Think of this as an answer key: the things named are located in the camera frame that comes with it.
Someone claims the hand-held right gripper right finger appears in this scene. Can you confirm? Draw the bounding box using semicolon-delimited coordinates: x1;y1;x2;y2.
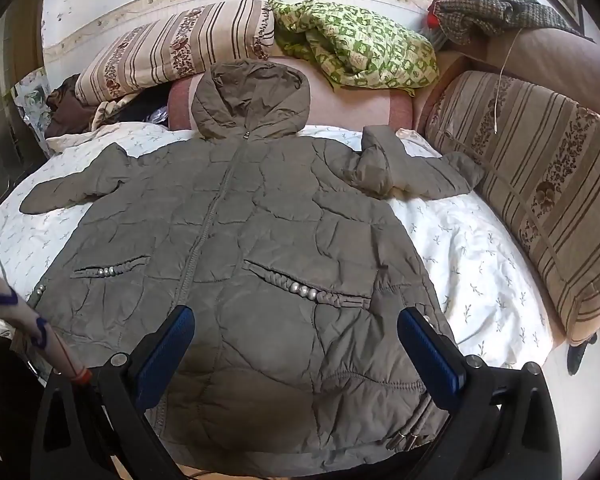
397;306;563;480

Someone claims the small dark object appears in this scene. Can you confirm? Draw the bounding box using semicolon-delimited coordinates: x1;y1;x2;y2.
566;335;593;376

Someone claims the black cloth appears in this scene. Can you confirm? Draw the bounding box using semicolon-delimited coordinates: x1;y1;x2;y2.
117;92;173;126

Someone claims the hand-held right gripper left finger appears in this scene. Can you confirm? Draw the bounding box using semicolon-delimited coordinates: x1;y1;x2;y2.
30;305;196;480

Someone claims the grey tweed garment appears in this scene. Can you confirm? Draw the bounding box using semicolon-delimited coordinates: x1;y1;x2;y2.
427;0;596;46

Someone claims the olive hooded quilted jacket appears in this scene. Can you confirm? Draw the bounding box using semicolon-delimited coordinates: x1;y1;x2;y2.
20;59;486;466

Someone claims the beige sofa armrest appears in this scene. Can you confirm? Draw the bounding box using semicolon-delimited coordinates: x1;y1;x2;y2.
430;25;600;126

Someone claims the floral plastic wrap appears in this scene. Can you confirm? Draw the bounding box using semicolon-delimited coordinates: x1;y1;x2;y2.
12;67;53;136

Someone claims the striped floral pillow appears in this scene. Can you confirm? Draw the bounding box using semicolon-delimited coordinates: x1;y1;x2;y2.
74;0;277;106

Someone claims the brown cloth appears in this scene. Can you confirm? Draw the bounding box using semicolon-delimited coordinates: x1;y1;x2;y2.
44;74;101;138

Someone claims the pink quilted pillow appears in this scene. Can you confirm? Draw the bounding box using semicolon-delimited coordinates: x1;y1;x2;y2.
167;52;461;136

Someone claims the green patterned blanket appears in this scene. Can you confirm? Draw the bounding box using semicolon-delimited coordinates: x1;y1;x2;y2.
270;0;440;98

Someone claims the white leaf-print bed sheet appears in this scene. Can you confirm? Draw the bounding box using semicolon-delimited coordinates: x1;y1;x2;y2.
0;122;556;368

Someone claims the glass cabinet door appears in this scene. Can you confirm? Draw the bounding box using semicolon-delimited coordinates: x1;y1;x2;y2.
0;40;51;211

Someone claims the white stick with blue scribbles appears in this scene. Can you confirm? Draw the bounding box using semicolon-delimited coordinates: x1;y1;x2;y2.
0;255;92;386

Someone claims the striped floral sofa cushion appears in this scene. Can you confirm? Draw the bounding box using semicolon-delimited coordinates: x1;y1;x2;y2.
422;70;600;346

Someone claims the cream floral cloth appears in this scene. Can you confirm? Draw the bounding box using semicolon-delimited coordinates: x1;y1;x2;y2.
91;92;146;131

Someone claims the thin white cord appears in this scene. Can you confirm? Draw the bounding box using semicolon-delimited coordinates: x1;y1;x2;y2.
492;30;523;136

